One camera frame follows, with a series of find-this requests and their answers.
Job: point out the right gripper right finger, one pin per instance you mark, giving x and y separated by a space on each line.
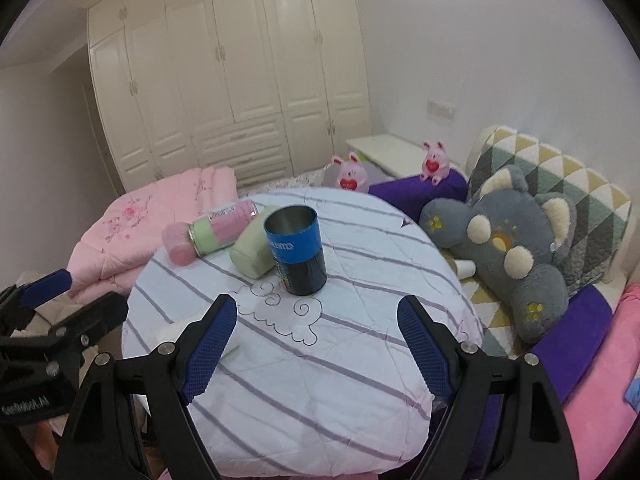
531 440

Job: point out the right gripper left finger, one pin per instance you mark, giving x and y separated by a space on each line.
101 439

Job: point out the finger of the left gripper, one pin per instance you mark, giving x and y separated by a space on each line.
19 302
82 329

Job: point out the blue black metal cup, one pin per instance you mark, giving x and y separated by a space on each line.
294 237

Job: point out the light green plastic cup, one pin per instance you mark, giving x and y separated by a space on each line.
251 253

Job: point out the beige jacket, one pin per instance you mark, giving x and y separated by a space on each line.
60 308

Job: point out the pink fleece blanket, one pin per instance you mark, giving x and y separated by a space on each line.
598 415

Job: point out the folded pink quilt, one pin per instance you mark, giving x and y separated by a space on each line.
113 252

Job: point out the pink green bottle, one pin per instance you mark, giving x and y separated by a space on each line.
185 242

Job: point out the striped white table cloth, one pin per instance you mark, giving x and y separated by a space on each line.
315 386

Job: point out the grey koala plush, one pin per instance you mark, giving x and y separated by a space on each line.
517 242

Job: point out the triangle pattern quilted pillow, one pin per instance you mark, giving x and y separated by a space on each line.
605 222

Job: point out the pink bunny plush right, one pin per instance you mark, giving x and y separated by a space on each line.
436 165

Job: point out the pink bunny plush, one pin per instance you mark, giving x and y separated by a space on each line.
436 165
352 176

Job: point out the pink bunny plush left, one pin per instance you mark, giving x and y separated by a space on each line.
352 176

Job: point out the white bedside table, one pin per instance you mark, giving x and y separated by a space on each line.
397 157

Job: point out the heart pattern bed sheet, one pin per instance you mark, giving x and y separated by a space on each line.
309 179

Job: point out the cream white wardrobe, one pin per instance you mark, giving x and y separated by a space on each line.
269 88

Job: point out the white wall socket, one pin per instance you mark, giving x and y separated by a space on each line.
441 109

